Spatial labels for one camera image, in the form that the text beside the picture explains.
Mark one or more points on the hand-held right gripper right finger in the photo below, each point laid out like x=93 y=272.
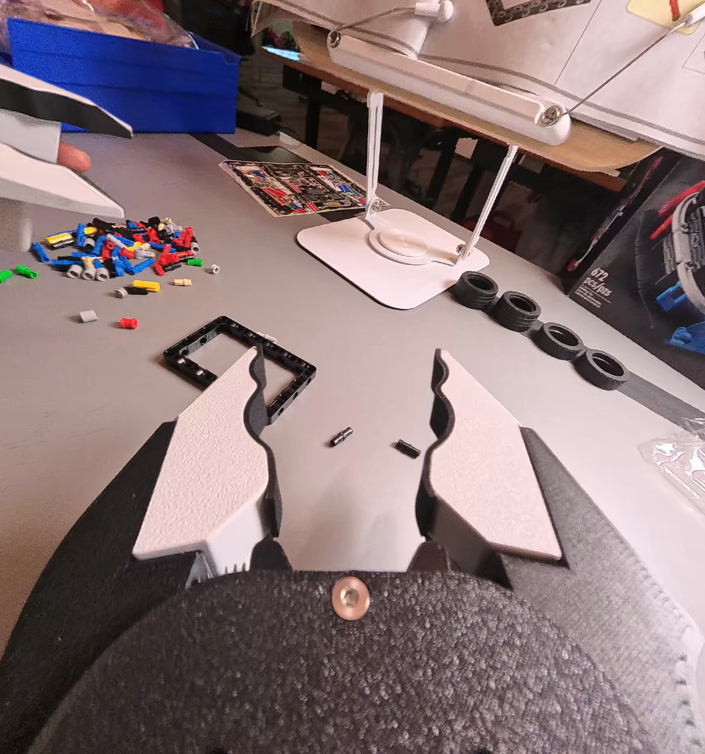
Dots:
x=488 y=477

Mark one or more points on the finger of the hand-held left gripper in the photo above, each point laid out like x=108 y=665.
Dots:
x=28 y=88
x=34 y=182

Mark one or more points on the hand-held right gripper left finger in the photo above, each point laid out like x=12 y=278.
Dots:
x=211 y=471

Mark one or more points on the black lego pin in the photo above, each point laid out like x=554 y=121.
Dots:
x=408 y=449
x=341 y=437

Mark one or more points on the black lego frame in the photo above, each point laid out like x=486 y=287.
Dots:
x=187 y=347

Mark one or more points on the pile of colourful lego pieces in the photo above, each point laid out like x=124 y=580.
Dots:
x=116 y=247

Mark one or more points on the yellow lego piece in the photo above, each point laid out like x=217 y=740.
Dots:
x=146 y=286

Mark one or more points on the race car lego box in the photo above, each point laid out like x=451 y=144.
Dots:
x=653 y=265

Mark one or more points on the person's left hand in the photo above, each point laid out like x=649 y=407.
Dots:
x=74 y=157

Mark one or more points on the plastic bag of parts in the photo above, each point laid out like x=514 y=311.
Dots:
x=93 y=17

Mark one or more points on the black rubber tyre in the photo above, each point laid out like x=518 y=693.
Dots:
x=559 y=340
x=605 y=369
x=517 y=310
x=475 y=288

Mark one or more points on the clear plastic bag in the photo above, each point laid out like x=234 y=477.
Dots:
x=694 y=465

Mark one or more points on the white booklet stand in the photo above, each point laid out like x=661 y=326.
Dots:
x=399 y=265

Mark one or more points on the colourful sticker sheet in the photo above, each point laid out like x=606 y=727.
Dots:
x=293 y=185

